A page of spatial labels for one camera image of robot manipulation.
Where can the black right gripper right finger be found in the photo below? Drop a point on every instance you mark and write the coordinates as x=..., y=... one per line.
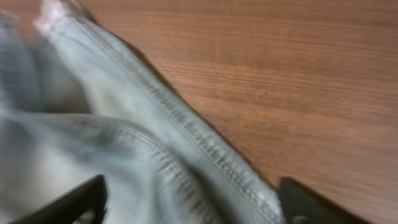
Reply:
x=302, y=205

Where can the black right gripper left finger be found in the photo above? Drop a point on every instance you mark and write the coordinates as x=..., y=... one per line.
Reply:
x=84, y=204

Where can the light blue denim shorts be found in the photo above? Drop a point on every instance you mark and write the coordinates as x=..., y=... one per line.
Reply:
x=79, y=103

